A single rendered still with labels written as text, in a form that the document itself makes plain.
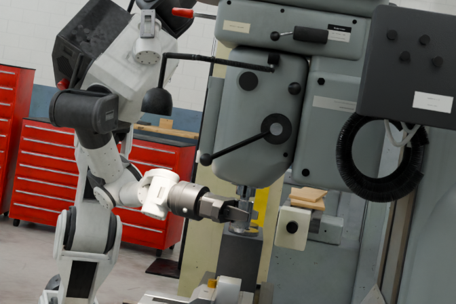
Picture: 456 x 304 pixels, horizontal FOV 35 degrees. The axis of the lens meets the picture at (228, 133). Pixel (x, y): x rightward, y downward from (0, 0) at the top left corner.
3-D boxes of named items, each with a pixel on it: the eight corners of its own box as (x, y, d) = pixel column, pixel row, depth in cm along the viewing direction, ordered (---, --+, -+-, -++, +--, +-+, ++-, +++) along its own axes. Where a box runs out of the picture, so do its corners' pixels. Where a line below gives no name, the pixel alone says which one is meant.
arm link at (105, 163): (88, 195, 209) (66, 143, 193) (121, 168, 215) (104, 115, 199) (113, 215, 203) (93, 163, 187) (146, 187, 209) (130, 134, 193)
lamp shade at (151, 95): (136, 110, 170) (140, 84, 169) (163, 114, 173) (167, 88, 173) (148, 112, 163) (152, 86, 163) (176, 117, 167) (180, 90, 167)
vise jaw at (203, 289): (186, 312, 166) (188, 295, 165) (193, 298, 178) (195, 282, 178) (212, 317, 165) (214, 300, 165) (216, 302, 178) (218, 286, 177)
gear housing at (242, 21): (212, 38, 161) (218, -6, 160) (222, 47, 185) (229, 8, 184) (362, 62, 158) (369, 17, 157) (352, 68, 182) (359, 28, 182)
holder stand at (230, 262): (211, 296, 206) (222, 229, 205) (215, 277, 228) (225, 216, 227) (252, 304, 206) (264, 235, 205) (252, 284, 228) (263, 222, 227)
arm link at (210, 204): (222, 193, 169) (178, 183, 174) (215, 233, 170) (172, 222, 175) (243, 191, 181) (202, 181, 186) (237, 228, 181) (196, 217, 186)
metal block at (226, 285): (214, 306, 168) (218, 281, 168) (216, 299, 174) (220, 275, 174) (236, 310, 168) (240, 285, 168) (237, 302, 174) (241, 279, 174)
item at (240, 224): (226, 224, 175) (230, 201, 174) (241, 224, 177) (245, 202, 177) (237, 229, 171) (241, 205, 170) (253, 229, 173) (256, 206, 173)
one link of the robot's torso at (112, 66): (27, 107, 212) (42, 42, 182) (91, 35, 231) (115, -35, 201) (111, 164, 213) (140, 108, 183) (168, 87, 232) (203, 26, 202)
